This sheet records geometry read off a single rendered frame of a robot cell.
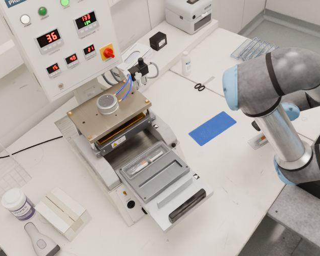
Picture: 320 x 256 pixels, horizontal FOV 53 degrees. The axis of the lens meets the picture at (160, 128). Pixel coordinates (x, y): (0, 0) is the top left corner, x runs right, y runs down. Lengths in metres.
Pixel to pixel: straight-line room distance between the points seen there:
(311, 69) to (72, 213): 0.97
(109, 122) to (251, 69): 0.56
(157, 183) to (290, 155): 0.45
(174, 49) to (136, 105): 0.81
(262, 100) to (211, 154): 0.66
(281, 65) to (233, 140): 0.77
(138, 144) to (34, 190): 0.53
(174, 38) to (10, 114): 1.02
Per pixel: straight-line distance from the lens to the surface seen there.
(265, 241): 2.13
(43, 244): 1.33
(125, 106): 1.20
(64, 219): 1.32
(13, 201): 1.37
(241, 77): 0.83
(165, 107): 1.66
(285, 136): 1.00
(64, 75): 1.21
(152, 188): 1.13
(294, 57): 0.83
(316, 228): 1.38
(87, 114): 1.21
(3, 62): 1.52
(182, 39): 2.01
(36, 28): 1.09
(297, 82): 0.83
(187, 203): 1.06
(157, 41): 1.90
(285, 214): 1.37
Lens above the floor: 1.97
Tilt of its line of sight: 51 degrees down
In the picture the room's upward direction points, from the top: 9 degrees counter-clockwise
